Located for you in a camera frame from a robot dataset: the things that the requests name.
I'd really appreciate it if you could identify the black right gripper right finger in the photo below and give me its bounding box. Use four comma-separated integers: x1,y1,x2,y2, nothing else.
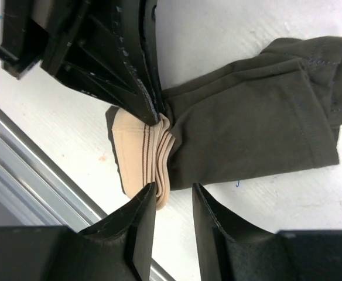
193,184,342,280

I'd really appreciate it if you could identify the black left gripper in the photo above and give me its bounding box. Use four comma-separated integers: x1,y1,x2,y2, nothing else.
0,1,161,126

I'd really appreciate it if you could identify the olive underwear with cream waistband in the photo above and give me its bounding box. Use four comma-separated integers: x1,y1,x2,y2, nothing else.
106,36,342,208

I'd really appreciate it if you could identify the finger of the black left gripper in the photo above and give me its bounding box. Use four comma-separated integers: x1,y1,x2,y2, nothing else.
141,0,165,115

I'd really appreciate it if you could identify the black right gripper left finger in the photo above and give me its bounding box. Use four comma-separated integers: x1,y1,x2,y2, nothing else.
0,183,157,280

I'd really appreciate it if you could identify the aluminium frame rail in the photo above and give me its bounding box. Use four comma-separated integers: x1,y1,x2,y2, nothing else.
0,110,171,280

